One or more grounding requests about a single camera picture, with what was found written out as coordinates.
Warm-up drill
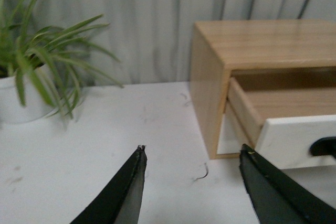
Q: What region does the white drawer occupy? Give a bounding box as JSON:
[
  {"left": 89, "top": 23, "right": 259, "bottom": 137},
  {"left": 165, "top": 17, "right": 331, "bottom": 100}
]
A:
[
  {"left": 225, "top": 78, "right": 335, "bottom": 169},
  {"left": 217, "top": 103, "right": 254, "bottom": 155}
]

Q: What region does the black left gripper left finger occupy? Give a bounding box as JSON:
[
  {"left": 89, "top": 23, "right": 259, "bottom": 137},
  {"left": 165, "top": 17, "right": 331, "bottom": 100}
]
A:
[{"left": 72, "top": 145, "right": 147, "bottom": 223}]

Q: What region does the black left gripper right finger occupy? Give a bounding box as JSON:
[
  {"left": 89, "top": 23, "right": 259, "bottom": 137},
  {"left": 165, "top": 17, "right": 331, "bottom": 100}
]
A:
[{"left": 239, "top": 144, "right": 335, "bottom": 223}]

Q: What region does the green spider plant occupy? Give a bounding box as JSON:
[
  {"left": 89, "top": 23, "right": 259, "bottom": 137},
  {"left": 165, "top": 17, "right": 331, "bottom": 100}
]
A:
[{"left": 1, "top": 0, "right": 120, "bottom": 117}]

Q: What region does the white plant pot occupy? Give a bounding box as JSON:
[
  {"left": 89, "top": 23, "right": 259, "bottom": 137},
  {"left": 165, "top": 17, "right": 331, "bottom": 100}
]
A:
[{"left": 1, "top": 75, "right": 58, "bottom": 124}]

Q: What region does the grey curtain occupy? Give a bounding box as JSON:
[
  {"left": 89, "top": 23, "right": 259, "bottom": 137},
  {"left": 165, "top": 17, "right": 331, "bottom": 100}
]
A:
[{"left": 32, "top": 0, "right": 335, "bottom": 84}]

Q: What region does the wooden drawer cabinet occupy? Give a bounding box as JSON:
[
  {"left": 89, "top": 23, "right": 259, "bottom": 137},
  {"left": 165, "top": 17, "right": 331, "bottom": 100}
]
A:
[{"left": 190, "top": 19, "right": 335, "bottom": 159}]

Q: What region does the black drawer handle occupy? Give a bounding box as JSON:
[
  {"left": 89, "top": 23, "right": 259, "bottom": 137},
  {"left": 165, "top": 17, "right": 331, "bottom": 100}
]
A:
[{"left": 309, "top": 136, "right": 335, "bottom": 158}]

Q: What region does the small dark wire piece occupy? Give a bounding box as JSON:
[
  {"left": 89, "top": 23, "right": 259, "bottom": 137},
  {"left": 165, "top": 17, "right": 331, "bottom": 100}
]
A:
[{"left": 193, "top": 163, "right": 209, "bottom": 182}]

